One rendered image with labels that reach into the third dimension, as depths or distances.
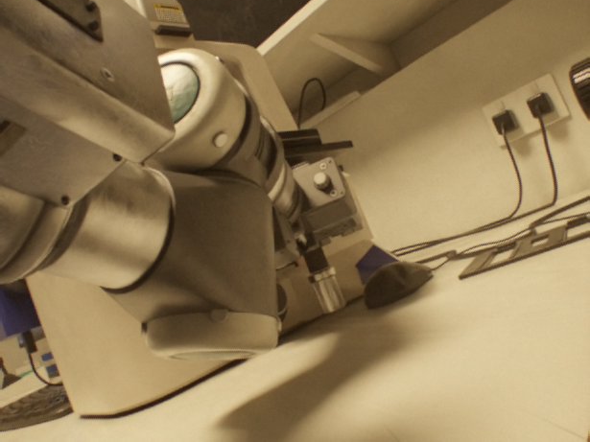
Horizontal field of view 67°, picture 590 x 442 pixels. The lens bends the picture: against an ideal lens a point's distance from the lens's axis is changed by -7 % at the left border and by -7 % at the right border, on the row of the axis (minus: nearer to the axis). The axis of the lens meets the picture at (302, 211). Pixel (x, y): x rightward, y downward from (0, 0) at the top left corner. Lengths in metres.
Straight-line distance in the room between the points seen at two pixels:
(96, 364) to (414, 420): 0.35
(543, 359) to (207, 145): 0.21
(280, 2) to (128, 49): 0.97
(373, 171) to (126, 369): 0.80
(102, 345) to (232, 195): 0.25
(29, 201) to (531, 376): 0.21
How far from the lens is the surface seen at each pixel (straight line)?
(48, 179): 0.18
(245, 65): 0.81
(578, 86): 0.27
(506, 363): 0.24
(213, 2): 1.33
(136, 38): 0.19
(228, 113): 0.29
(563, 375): 0.21
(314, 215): 0.44
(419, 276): 0.55
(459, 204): 1.04
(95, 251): 0.22
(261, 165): 0.34
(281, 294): 0.52
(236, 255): 0.27
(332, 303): 0.54
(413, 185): 1.08
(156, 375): 0.48
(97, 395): 0.51
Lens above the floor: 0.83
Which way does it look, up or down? 5 degrees up
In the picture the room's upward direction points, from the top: 22 degrees counter-clockwise
